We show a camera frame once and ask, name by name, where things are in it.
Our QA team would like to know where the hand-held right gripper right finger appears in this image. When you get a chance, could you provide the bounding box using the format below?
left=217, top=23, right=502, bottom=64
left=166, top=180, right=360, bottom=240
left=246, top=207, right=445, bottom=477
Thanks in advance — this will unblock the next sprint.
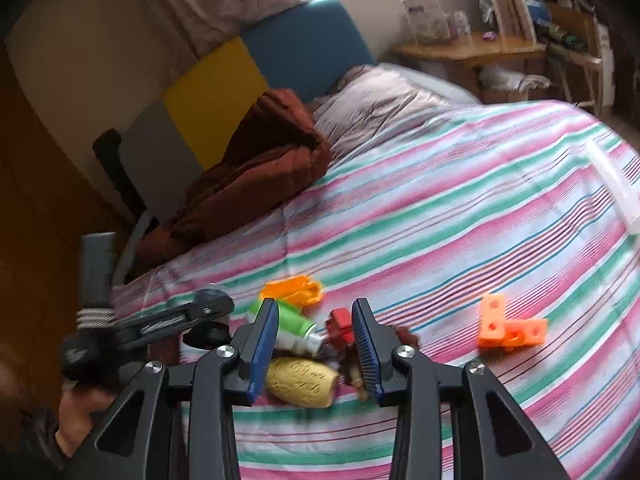
left=351, top=298, right=571, bottom=480

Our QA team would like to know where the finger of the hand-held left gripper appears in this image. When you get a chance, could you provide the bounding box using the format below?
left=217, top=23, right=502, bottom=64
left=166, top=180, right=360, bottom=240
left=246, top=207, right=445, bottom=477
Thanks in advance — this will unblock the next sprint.
left=116, top=287, right=236, bottom=356

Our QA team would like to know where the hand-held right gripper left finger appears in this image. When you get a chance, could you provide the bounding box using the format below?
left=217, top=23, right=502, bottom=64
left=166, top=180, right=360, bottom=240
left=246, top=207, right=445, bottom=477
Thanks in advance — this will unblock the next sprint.
left=65, top=298, right=281, bottom=480

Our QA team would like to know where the green white plug device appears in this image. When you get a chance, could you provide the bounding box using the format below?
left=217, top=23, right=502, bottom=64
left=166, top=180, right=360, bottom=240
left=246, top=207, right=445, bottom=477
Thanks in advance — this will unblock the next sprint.
left=248, top=297, right=326, bottom=356

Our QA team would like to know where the red cube block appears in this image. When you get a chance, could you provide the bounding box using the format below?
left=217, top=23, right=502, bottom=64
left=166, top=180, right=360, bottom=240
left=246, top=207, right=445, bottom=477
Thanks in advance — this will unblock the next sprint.
left=325, top=308, right=357, bottom=356

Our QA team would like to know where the yellow perforated soap box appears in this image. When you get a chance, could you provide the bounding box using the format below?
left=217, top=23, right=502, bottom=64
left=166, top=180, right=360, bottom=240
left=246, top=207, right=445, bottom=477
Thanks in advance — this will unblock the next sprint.
left=265, top=356, right=337, bottom=408

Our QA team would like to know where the orange plastic clip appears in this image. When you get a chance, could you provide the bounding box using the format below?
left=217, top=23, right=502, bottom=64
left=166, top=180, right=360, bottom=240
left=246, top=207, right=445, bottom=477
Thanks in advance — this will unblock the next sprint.
left=260, top=274, right=325, bottom=307

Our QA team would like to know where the orange cube block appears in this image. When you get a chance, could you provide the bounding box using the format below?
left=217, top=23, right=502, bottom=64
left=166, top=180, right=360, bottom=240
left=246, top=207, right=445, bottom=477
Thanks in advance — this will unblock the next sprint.
left=476, top=294, right=548, bottom=352

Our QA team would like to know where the person's left hand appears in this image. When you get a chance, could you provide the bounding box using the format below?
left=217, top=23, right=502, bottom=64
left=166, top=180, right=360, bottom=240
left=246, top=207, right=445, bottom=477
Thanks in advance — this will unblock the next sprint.
left=56, top=382, right=118, bottom=456

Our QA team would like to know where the wooden wardrobe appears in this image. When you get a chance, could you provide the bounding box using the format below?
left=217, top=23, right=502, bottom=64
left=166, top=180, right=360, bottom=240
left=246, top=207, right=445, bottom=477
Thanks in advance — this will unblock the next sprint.
left=0, top=45, right=132, bottom=411

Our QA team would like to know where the striped bedsheet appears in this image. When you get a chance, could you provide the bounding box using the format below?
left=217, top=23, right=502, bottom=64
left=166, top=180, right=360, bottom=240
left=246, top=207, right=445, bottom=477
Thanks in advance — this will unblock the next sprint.
left=112, top=100, right=640, bottom=480

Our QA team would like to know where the brown blanket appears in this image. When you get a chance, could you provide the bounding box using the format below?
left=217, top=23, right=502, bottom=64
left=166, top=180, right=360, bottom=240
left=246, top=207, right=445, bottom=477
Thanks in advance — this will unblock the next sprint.
left=135, top=89, right=333, bottom=271

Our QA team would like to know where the grey yellow blue headboard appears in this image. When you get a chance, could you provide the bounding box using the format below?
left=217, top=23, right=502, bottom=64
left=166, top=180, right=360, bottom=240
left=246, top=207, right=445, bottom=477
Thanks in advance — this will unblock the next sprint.
left=120, top=0, right=378, bottom=211

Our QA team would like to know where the grey pillow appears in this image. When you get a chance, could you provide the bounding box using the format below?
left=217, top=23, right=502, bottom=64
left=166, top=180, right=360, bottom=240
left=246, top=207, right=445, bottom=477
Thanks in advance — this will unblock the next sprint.
left=310, top=62, right=481, bottom=161

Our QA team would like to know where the clear plastic lid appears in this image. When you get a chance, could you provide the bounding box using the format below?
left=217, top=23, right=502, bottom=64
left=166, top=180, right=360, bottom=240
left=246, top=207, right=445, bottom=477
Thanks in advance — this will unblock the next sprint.
left=585, top=140, right=640, bottom=236

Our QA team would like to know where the white crumpled cloth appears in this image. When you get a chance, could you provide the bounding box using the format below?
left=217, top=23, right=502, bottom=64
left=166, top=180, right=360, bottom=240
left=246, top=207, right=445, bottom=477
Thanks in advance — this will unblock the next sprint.
left=477, top=65, right=551, bottom=93

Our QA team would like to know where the wooden bedside table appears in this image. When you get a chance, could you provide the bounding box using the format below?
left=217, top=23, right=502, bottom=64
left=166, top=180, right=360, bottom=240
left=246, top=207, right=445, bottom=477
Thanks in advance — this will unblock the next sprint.
left=392, top=35, right=548, bottom=103

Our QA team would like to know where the white labelled box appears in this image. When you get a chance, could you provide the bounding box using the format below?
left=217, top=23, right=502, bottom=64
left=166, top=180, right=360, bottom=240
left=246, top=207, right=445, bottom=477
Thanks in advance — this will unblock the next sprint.
left=400, top=0, right=451, bottom=43

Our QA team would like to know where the wooden shelf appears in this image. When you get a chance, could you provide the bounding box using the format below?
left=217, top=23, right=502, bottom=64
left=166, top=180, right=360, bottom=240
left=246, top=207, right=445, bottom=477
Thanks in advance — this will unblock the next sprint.
left=530, top=0, right=606, bottom=111

